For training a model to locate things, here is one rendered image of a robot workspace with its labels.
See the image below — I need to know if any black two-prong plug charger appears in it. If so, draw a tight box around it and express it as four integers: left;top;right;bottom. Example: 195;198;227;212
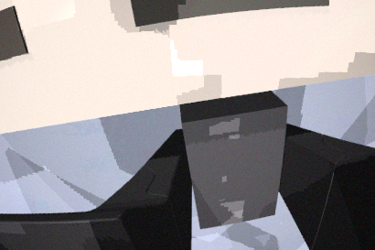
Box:
180;91;288;230

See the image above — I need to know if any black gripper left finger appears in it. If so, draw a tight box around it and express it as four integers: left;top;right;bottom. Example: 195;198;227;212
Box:
0;128;192;250

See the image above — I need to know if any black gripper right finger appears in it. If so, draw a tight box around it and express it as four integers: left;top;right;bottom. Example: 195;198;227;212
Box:
279;123;375;250

